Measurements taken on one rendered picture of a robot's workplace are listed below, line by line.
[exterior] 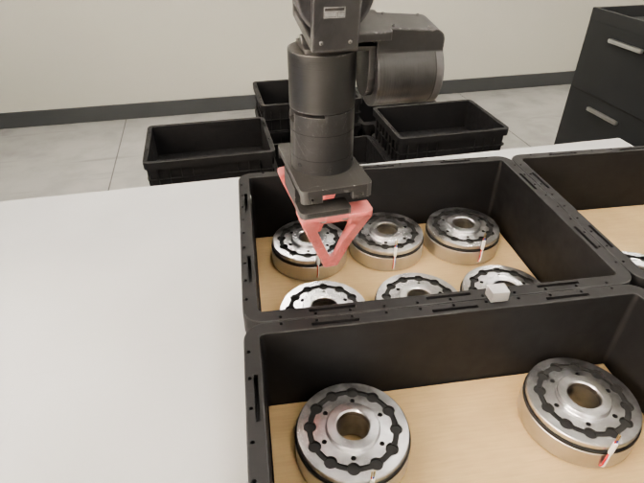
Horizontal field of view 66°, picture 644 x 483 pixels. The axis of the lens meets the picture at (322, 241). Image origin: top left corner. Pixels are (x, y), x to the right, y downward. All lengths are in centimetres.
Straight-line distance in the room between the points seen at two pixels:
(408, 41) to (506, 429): 37
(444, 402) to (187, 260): 57
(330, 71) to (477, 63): 368
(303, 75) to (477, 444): 37
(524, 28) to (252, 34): 197
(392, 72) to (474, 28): 356
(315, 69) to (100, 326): 58
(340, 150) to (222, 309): 45
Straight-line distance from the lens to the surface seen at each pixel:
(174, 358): 77
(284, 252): 66
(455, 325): 50
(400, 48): 43
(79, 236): 109
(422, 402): 54
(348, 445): 46
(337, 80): 42
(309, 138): 43
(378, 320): 47
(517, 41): 418
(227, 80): 358
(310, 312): 47
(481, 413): 55
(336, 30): 39
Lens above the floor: 125
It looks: 35 degrees down
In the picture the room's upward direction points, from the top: straight up
